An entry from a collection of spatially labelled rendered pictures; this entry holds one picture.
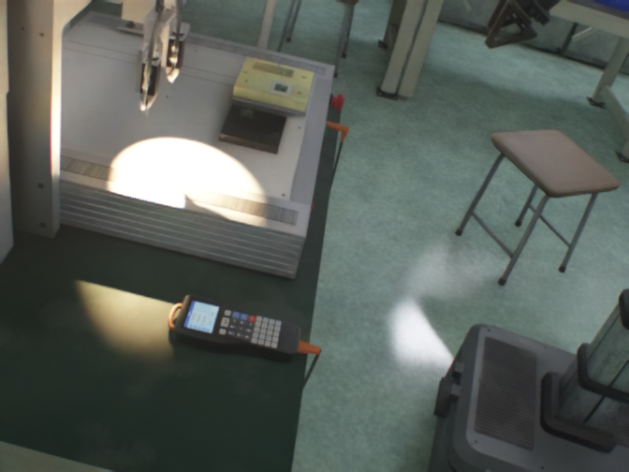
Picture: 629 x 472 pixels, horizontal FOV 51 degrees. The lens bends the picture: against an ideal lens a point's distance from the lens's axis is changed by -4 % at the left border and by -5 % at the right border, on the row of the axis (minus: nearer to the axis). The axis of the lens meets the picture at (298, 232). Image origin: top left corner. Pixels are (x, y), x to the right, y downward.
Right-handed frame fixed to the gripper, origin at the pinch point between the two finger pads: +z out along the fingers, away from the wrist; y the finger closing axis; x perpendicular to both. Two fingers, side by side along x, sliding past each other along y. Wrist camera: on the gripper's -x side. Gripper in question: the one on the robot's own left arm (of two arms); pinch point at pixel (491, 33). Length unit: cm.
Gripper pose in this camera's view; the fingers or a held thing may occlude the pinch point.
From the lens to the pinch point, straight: 117.5
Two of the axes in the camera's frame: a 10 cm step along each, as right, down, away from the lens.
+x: 7.1, 6.7, 2.1
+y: -2.8, 5.4, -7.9
